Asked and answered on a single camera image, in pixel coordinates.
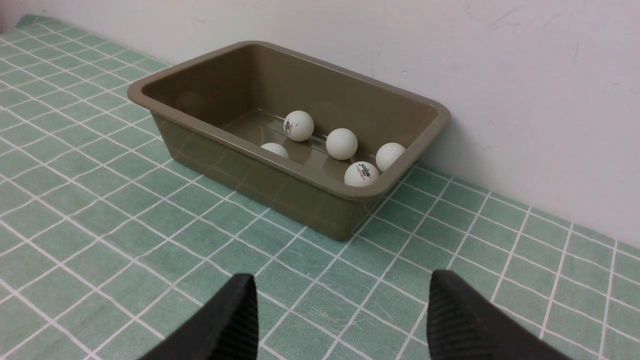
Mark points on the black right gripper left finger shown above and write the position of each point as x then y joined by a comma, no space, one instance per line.
225,328

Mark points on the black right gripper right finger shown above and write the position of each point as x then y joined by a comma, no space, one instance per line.
461,324

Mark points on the plain white ball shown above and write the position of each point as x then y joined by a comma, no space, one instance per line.
276,149
341,144
387,154

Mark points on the white ball with logo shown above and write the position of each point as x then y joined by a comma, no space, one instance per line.
298,126

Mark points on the plain white ball front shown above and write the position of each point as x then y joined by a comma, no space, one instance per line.
341,144

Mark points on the olive plastic bin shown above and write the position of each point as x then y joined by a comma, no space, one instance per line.
215,111

